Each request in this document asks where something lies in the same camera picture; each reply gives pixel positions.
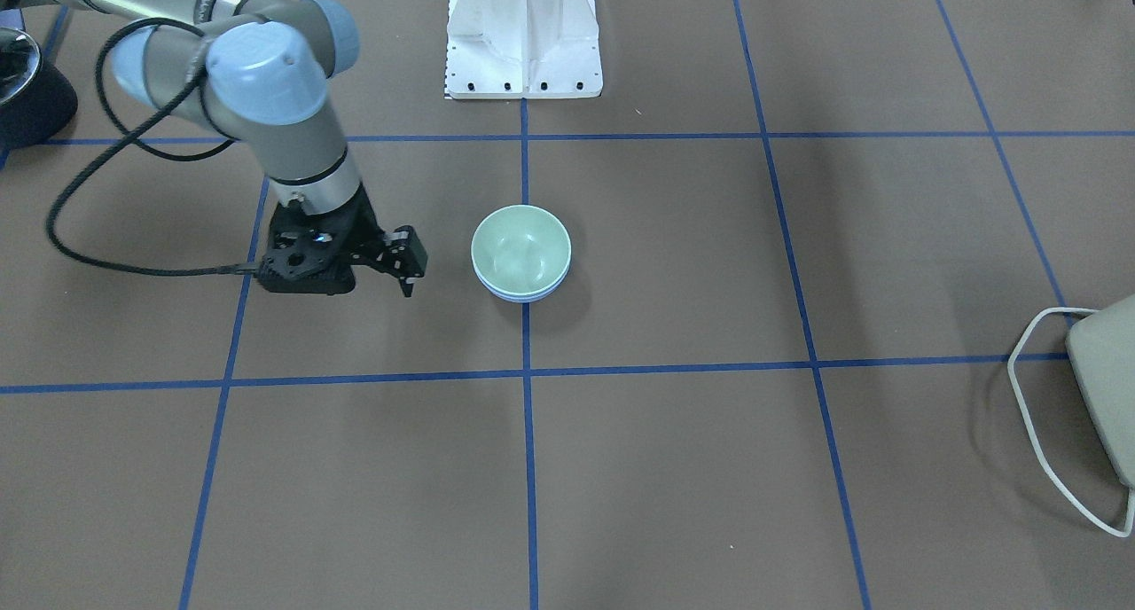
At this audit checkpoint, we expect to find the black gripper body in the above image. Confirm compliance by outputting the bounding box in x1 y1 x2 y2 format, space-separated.
280 187 389 275

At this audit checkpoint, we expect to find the blue bowl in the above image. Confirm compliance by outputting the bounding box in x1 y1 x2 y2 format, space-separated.
474 268 570 304

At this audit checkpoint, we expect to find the green bowl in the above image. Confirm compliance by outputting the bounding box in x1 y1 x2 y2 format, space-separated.
470 204 573 276

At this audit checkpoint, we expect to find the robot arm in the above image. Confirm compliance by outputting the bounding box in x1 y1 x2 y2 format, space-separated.
3 0 428 296

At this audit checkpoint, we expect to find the dark blue saucepan with lid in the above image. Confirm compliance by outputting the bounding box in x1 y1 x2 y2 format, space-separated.
1 26 78 151

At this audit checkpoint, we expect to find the cream toaster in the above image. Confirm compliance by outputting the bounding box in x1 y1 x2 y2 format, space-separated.
1067 296 1134 488

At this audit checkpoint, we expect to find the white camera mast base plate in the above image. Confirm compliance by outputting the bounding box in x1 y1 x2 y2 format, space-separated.
443 0 604 100

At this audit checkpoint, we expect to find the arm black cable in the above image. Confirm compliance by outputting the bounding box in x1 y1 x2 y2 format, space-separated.
47 18 267 278

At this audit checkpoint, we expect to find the white camera mast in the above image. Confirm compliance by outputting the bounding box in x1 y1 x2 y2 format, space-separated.
447 0 599 64

